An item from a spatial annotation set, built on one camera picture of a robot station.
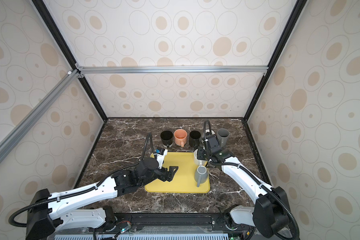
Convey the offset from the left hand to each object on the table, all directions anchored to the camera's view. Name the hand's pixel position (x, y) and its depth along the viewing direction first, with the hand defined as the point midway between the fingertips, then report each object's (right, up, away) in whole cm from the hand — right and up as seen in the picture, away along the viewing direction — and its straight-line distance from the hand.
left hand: (176, 166), depth 72 cm
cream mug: (+10, +3, +12) cm, 16 cm away
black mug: (+11, +12, +27) cm, 32 cm away
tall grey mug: (+30, +15, +25) cm, 42 cm away
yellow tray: (+4, -11, +13) cm, 18 cm away
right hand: (+14, +5, +13) cm, 20 cm away
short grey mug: (+13, -7, +9) cm, 17 cm away
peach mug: (+2, +13, +31) cm, 34 cm away
